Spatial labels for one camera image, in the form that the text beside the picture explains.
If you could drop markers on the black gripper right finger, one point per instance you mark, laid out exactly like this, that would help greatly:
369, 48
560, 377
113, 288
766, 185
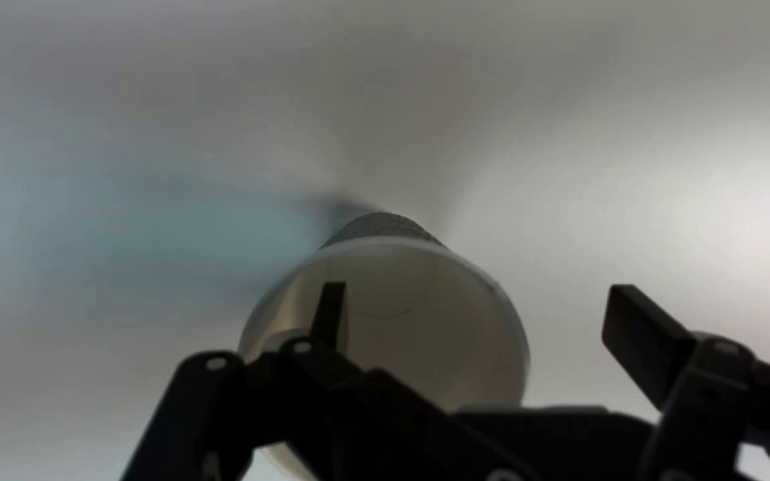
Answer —
696, 383

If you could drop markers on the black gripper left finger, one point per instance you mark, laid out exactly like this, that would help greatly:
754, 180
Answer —
312, 409

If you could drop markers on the grey paper cup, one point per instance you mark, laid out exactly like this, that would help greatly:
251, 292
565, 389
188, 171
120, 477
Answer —
421, 311

